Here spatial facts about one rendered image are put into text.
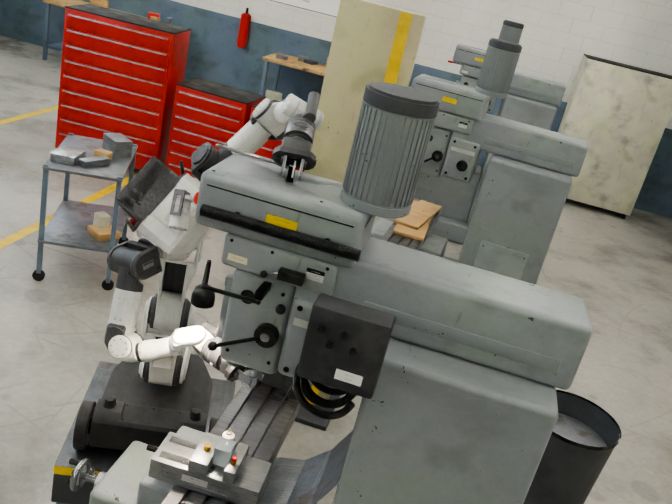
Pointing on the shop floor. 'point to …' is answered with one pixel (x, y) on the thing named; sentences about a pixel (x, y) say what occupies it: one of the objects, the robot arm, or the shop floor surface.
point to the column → (446, 433)
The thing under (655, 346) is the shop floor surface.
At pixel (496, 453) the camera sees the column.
